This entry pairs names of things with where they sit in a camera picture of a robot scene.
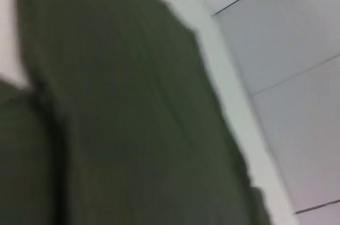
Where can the dark green t-shirt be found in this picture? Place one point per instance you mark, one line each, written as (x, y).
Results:
(119, 102)

